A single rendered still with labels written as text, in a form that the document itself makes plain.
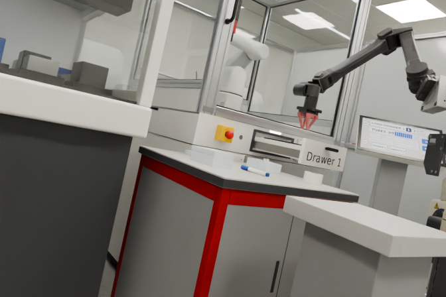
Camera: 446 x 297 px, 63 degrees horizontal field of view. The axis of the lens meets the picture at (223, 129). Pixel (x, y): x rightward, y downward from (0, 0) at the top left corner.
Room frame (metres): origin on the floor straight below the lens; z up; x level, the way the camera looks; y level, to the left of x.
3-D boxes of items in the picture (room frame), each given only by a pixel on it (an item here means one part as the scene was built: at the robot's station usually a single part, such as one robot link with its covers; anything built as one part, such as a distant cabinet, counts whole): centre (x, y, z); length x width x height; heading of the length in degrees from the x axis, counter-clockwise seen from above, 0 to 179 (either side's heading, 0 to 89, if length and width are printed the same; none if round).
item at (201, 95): (2.29, -0.02, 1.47); 1.02 x 0.95 x 1.04; 126
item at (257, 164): (1.54, -0.20, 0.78); 0.12 x 0.08 x 0.04; 37
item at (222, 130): (1.67, -0.01, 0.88); 0.07 x 0.05 x 0.07; 126
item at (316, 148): (1.61, -0.46, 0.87); 0.29 x 0.02 x 0.11; 126
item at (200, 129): (2.29, -0.02, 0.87); 1.02 x 0.95 x 0.14; 126
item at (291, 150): (1.78, -0.34, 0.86); 0.40 x 0.26 x 0.06; 36
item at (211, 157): (1.26, 0.02, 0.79); 0.13 x 0.09 x 0.05; 41
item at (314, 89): (1.68, -0.36, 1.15); 0.07 x 0.06 x 0.07; 40
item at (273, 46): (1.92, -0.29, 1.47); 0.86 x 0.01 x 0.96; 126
